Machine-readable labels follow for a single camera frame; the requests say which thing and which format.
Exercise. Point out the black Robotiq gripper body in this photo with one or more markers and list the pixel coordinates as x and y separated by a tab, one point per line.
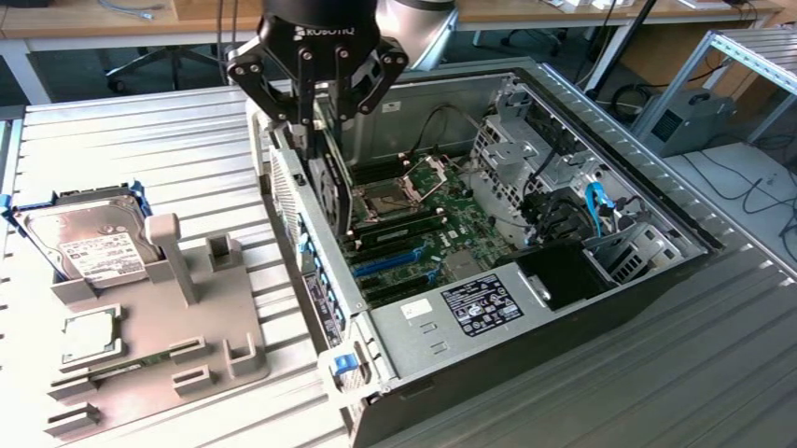
317	21

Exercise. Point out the black graphics card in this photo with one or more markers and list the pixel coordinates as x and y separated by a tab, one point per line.
332	196

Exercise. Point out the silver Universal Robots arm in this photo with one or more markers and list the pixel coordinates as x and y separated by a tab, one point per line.
415	28

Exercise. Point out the black office chair base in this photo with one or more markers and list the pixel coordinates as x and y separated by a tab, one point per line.
159	63
519	41

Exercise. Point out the metal socket cover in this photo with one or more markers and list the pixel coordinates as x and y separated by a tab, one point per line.
426	170

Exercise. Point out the metal disk bay cage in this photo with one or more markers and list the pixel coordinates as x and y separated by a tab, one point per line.
504	158

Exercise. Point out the CPU socket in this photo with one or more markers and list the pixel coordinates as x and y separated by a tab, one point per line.
383	203

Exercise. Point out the wooden desk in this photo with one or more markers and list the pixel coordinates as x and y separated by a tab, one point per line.
74	21
560	11

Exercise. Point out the blue disk carrier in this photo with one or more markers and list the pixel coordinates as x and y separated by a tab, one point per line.
133	191

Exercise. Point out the installed RAM stick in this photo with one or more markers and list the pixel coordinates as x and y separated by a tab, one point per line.
397	232

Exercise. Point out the green motherboard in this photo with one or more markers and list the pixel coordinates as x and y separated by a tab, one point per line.
460	228

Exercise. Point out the black stand pole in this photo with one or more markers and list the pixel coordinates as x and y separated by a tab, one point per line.
622	46

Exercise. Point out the blue expansion slot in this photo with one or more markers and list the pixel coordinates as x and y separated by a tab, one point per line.
388	263

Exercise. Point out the silver hard disk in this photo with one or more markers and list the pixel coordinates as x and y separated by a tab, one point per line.
93	242

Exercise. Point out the grey machine box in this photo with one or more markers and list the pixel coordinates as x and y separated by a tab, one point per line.
687	123

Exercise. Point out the black fan shroud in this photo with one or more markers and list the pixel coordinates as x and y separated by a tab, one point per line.
560	275

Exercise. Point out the grey power supply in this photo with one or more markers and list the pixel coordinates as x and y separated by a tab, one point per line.
448	322

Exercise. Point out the grey parts rack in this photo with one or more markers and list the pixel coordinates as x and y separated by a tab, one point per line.
187	326

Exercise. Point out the silver CPU chip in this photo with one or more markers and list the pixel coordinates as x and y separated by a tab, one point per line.
92	337

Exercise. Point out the blue case latch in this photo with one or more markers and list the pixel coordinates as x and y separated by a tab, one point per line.
343	365

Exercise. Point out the green RAM stick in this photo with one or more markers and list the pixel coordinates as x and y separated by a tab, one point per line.
142	363

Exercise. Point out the open black PC case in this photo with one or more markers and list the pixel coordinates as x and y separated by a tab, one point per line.
498	364

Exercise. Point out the aluminium profile frame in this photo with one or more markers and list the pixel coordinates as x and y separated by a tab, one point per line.
746	51

